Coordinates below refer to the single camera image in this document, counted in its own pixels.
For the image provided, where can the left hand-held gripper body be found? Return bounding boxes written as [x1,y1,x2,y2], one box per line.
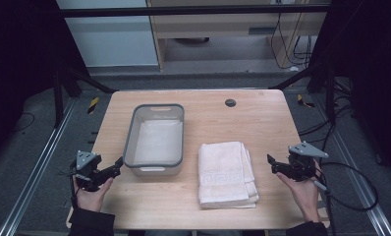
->
[69,149,114,193]

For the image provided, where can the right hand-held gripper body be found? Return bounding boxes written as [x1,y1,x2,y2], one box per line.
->
[287,141,329,183]

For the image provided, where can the person's left hand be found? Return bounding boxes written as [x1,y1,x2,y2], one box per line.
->
[72,176,115,213]

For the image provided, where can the person's right hand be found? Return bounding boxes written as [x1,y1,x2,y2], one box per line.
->
[275,161,323,223]

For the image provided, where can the grey-rimmed white plastic basin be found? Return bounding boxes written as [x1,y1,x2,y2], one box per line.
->
[122,103,186,177]

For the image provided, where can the folded white towel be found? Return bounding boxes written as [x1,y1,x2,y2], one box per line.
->
[197,141,260,209]

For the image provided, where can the yellow black floor tape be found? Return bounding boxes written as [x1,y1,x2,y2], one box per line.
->
[296,93,316,109]
[86,95,100,116]

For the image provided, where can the black metal stand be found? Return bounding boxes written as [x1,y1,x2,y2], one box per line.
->
[51,64,120,130]
[268,60,338,126]

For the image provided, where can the white cabinet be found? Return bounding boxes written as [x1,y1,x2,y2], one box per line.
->
[55,0,160,69]

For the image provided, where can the grey cable plug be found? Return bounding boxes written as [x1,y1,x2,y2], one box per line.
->
[312,180,332,195]

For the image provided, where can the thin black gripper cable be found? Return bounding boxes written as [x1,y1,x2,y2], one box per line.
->
[69,166,80,209]

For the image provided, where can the black floor cables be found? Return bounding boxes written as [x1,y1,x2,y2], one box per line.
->
[297,97,360,146]

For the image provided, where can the aluminium floor rail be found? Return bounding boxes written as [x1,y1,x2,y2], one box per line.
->
[312,93,391,236]
[0,97,78,236]

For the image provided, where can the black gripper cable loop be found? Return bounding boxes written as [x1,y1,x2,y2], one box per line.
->
[314,161,380,236]

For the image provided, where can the thin black floor cable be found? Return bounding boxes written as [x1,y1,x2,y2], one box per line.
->
[12,112,36,134]

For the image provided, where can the hanging black desk cables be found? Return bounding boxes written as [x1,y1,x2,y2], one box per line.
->
[269,11,317,71]

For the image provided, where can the black horizontal frame bar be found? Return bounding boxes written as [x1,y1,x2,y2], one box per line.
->
[59,3,331,19]

